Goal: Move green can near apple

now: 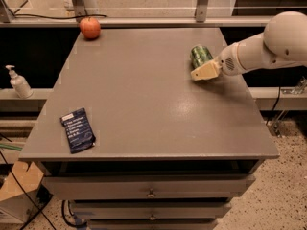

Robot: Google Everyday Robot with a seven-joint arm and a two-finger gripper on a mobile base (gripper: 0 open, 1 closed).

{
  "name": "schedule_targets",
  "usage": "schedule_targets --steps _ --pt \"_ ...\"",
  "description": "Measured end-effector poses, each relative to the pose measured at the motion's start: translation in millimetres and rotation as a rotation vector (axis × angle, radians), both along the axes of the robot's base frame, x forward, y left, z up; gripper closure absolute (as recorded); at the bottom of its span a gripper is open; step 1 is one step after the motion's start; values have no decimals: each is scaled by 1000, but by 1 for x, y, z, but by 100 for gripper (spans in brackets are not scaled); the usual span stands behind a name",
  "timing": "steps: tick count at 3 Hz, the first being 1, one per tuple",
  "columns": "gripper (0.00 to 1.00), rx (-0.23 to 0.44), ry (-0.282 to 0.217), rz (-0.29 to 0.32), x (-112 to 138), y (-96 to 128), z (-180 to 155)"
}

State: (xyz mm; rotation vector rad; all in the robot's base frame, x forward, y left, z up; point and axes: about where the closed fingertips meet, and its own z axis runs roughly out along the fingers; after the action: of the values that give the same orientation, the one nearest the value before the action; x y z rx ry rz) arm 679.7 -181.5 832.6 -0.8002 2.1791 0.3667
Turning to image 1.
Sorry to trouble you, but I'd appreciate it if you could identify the black cable on shelf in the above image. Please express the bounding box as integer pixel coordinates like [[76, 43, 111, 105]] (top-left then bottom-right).
[[12, 13, 109, 20]]

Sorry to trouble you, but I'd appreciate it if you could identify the grey drawer cabinet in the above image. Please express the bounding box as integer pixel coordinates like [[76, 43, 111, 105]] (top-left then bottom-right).
[[18, 27, 280, 230]]

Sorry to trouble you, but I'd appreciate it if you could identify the left metal bracket post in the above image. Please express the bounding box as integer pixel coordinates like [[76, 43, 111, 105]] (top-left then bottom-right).
[[72, 0, 87, 22]]

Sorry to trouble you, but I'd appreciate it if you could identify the bottom drawer front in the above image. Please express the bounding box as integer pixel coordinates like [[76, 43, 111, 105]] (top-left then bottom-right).
[[88, 219, 218, 230]]

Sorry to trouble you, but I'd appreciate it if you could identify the metal bracket post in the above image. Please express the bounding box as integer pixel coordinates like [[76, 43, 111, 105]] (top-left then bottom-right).
[[195, 0, 209, 22], [72, 0, 87, 22]]

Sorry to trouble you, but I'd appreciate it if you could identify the green soda can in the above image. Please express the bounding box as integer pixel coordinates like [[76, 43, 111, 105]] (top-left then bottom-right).
[[190, 45, 213, 68]]

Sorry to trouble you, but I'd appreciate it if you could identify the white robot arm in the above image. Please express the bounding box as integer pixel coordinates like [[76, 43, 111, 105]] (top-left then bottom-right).
[[191, 11, 307, 81]]

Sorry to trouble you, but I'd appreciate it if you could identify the green tube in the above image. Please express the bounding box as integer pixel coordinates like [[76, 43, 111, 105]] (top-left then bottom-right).
[[0, 144, 22, 151]]

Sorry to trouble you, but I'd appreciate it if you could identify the top drawer front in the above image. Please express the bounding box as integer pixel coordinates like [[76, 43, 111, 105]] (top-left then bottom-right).
[[43, 174, 255, 200]]

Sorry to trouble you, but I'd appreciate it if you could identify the middle drawer front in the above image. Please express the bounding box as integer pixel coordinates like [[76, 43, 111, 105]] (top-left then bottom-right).
[[71, 201, 231, 220]]

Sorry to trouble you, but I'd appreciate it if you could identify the cardboard box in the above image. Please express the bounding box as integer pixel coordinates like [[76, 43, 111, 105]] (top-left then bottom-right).
[[0, 162, 43, 223]]

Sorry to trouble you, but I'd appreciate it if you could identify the right metal bracket post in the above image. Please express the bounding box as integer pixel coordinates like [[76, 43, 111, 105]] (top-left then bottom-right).
[[195, 0, 209, 22]]

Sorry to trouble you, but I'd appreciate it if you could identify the dark blue snack packet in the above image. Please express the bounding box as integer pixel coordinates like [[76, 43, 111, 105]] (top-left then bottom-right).
[[59, 108, 96, 154]]

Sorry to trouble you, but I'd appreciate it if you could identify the red apple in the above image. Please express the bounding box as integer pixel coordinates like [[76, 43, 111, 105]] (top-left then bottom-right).
[[80, 17, 101, 39]]

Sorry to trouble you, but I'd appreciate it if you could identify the white pump dispenser bottle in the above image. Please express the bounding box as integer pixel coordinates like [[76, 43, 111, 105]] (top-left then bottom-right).
[[6, 65, 33, 99]]

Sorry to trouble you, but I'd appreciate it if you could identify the black cable on floor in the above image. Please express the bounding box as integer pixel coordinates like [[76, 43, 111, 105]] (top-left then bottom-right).
[[0, 150, 58, 230]]

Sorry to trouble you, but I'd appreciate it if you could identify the drawer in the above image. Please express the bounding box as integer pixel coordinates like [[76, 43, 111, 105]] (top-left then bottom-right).
[[71, 201, 231, 220], [88, 219, 218, 230], [43, 174, 255, 200]]

